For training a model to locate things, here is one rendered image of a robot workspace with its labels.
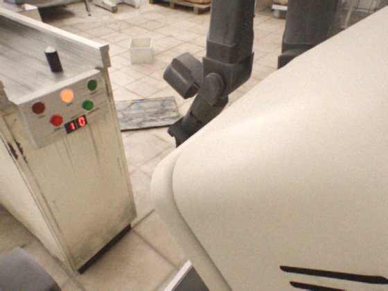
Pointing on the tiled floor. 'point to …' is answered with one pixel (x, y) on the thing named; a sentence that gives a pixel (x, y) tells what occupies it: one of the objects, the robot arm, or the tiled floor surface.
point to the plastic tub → (140, 50)
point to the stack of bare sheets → (146, 113)
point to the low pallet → (186, 5)
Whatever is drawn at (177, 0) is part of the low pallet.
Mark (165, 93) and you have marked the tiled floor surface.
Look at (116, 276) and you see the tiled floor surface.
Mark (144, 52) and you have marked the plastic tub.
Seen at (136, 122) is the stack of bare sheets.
